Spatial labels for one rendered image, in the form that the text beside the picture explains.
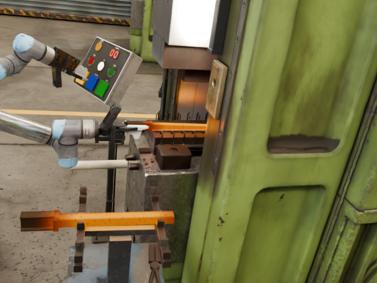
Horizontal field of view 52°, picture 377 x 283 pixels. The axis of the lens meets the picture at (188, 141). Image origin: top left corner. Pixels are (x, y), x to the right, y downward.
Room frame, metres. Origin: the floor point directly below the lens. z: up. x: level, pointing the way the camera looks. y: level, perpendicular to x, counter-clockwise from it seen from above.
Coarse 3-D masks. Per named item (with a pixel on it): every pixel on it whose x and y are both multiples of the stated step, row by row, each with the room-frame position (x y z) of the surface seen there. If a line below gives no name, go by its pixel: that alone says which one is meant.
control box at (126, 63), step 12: (96, 36) 2.06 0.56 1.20; (108, 48) 1.94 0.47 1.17; (120, 48) 1.89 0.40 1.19; (84, 60) 2.00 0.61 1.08; (96, 60) 1.94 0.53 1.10; (108, 60) 1.89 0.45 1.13; (120, 60) 1.84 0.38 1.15; (132, 60) 1.82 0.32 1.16; (96, 72) 1.89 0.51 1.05; (120, 72) 1.79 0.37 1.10; (132, 72) 1.83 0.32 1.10; (84, 84) 1.89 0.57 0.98; (96, 84) 1.83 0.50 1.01; (120, 84) 1.78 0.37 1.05; (96, 96) 1.78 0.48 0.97; (108, 96) 1.74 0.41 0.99; (120, 96) 1.78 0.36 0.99
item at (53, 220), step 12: (24, 216) 0.77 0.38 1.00; (36, 216) 0.78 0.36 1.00; (48, 216) 0.79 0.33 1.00; (60, 216) 0.81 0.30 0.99; (72, 216) 0.81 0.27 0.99; (84, 216) 0.82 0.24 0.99; (96, 216) 0.83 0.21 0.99; (108, 216) 0.83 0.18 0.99; (120, 216) 0.84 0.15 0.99; (132, 216) 0.85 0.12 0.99; (144, 216) 0.86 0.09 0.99; (156, 216) 0.86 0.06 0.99; (168, 216) 0.87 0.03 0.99; (24, 228) 0.77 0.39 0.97; (36, 228) 0.78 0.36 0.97; (48, 228) 0.79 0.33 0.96
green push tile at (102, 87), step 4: (100, 80) 1.82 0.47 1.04; (100, 84) 1.81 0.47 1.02; (104, 84) 1.79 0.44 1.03; (108, 84) 1.77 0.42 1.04; (96, 88) 1.81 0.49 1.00; (100, 88) 1.79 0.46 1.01; (104, 88) 1.77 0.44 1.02; (96, 92) 1.79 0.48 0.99; (100, 92) 1.77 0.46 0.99; (104, 92) 1.76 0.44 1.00; (100, 96) 1.76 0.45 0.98
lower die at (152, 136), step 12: (156, 120) 1.56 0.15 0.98; (168, 120) 1.58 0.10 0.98; (180, 120) 1.60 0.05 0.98; (192, 120) 1.62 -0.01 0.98; (204, 120) 1.64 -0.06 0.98; (144, 132) 1.55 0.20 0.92; (156, 132) 1.41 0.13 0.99; (168, 132) 1.43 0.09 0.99; (180, 132) 1.44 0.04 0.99; (156, 144) 1.36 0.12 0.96
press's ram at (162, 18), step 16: (160, 0) 1.47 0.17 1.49; (176, 0) 1.32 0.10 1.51; (192, 0) 1.33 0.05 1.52; (208, 0) 1.35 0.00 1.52; (160, 16) 1.45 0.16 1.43; (176, 16) 1.32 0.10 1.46; (192, 16) 1.34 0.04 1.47; (208, 16) 1.36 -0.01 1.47; (160, 32) 1.43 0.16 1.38; (176, 32) 1.32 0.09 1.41; (192, 32) 1.34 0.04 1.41; (208, 32) 1.36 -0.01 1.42
